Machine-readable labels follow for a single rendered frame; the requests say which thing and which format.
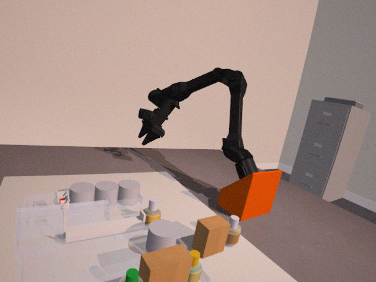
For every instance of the grey cylinder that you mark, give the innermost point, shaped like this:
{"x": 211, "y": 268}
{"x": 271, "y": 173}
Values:
{"x": 103, "y": 188}
{"x": 162, "y": 234}
{"x": 82, "y": 192}
{"x": 128, "y": 189}

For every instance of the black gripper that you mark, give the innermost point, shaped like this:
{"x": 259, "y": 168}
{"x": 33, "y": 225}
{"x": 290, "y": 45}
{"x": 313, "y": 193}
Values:
{"x": 153, "y": 130}

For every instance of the small glass jar with yellow label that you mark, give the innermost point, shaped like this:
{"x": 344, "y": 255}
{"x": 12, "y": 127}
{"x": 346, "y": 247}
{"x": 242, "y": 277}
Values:
{"x": 234, "y": 232}
{"x": 152, "y": 210}

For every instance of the glass jar with yellow lid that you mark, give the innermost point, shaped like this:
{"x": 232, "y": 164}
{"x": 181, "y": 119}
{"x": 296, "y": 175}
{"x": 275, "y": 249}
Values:
{"x": 196, "y": 268}

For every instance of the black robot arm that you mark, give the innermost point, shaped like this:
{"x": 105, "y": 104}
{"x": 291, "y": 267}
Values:
{"x": 233, "y": 148}

